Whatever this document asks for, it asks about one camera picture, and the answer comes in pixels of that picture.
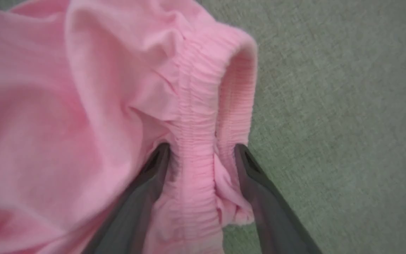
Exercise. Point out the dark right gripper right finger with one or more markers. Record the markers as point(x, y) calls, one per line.
point(273, 218)

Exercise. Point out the grey-green fabric sofa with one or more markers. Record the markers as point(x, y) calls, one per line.
point(347, 106)

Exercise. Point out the pink shorts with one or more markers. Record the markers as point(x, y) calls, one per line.
point(65, 123)

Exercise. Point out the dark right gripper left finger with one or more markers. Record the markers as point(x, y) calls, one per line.
point(136, 218)

